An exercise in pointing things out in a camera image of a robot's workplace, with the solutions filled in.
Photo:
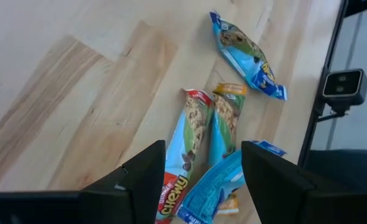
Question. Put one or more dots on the black table-level camera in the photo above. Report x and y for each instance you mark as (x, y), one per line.
(342, 87)

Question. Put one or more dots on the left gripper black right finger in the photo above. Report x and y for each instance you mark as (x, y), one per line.
(283, 193)

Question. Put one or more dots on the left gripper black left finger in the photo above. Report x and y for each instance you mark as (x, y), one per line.
(130, 193)

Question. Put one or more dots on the oatmeal raisin granola bar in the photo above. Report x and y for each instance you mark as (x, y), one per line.
(211, 186)
(245, 59)

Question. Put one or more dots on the black aluminium table frame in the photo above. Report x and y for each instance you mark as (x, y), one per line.
(329, 62)

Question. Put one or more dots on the red-ended chewy granola bar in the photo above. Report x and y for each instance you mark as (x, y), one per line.
(183, 149)

